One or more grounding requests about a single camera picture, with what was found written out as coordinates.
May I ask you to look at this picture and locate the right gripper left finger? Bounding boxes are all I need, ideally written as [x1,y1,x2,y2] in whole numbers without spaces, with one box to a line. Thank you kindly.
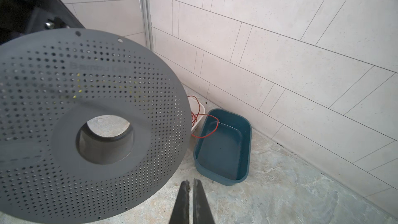
[169,180,190,224]

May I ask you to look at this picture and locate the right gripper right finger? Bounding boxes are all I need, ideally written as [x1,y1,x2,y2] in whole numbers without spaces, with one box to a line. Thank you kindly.
[193,178,215,224]

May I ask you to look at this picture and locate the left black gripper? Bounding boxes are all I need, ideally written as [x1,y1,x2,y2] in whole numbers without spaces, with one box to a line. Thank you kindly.
[1,0,84,44]

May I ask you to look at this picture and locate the dark grey cable spool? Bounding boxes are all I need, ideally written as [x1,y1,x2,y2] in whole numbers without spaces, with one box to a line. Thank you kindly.
[1,29,191,224]

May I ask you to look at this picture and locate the teal oval tray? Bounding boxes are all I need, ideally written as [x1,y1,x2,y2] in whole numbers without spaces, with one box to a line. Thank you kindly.
[193,108,252,186]

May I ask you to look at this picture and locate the white oval tray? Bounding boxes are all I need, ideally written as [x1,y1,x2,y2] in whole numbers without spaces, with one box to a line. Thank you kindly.
[187,95,206,133]

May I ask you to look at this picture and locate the red cable bundle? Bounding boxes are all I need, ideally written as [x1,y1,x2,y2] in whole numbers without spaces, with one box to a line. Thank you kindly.
[187,95,220,139]

